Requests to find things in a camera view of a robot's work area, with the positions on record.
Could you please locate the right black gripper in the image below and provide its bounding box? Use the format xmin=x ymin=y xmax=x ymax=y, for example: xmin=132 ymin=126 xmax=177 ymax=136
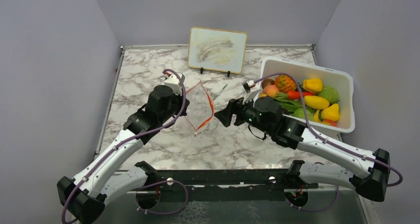
xmin=215 ymin=93 xmax=272 ymax=135

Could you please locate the clear zip bag orange zipper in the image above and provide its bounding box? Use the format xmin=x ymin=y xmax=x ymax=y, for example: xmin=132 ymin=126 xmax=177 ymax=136
xmin=185 ymin=80 xmax=214 ymax=137

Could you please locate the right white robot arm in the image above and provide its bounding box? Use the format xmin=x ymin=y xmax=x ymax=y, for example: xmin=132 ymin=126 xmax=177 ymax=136
xmin=214 ymin=97 xmax=390 ymax=202

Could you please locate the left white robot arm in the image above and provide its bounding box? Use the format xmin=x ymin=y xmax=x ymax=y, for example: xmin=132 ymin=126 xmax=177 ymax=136
xmin=57 ymin=83 xmax=189 ymax=224

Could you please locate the grey pen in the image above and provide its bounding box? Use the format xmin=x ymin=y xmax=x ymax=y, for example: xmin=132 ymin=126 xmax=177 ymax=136
xmin=213 ymin=84 xmax=227 ymax=100

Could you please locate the brown kiwi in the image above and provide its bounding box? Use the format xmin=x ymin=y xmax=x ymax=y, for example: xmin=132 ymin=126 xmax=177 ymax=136
xmin=261 ymin=78 xmax=275 ymax=89

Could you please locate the red carrot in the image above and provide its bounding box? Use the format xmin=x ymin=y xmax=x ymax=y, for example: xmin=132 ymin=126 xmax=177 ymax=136
xmin=287 ymin=90 xmax=314 ymax=100

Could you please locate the green leafy vegetable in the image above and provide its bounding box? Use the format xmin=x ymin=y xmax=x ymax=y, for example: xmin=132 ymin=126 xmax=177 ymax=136
xmin=273 ymin=92 xmax=305 ymax=119

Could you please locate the yellow mango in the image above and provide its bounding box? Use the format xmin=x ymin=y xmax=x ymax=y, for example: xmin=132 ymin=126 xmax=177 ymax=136
xmin=304 ymin=96 xmax=330 ymax=110

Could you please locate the yellow bell pepper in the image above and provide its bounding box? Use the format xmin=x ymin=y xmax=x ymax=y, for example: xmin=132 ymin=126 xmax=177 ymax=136
xmin=302 ymin=78 xmax=323 ymax=94

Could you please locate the yellow pear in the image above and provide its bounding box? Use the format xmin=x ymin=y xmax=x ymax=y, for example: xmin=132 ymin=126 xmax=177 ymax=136
xmin=321 ymin=103 xmax=340 ymax=122

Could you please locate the green cabbage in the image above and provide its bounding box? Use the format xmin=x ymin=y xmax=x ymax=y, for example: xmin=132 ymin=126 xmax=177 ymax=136
xmin=316 ymin=86 xmax=340 ymax=104

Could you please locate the red apple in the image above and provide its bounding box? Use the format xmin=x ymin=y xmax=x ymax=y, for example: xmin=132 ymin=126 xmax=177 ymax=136
xmin=321 ymin=119 xmax=337 ymax=127

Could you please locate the white plastic bin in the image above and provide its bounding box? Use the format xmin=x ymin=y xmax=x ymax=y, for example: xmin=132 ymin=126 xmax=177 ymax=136
xmin=260 ymin=56 xmax=355 ymax=136

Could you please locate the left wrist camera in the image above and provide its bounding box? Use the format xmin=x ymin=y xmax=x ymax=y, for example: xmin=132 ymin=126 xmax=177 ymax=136
xmin=163 ymin=72 xmax=185 ymax=95

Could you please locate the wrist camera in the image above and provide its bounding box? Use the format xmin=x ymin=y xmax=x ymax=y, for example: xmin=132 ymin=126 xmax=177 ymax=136
xmin=242 ymin=80 xmax=261 ymax=104
xmin=163 ymin=72 xmax=185 ymax=95

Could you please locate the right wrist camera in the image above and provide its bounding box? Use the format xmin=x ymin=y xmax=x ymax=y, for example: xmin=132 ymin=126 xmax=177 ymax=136
xmin=242 ymin=80 xmax=261 ymax=104

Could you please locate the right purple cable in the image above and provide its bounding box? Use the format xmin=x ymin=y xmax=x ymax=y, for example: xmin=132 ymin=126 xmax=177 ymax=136
xmin=254 ymin=72 xmax=404 ymax=188

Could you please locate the purple cable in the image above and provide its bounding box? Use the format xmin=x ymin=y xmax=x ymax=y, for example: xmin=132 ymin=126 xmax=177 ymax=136
xmin=61 ymin=68 xmax=187 ymax=224
xmin=254 ymin=72 xmax=404 ymax=188

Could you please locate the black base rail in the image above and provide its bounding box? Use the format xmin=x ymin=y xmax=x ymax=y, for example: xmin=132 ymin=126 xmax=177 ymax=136
xmin=135 ymin=168 xmax=318 ymax=203

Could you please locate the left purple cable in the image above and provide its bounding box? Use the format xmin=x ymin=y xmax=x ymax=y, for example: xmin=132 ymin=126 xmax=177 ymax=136
xmin=61 ymin=68 xmax=187 ymax=224

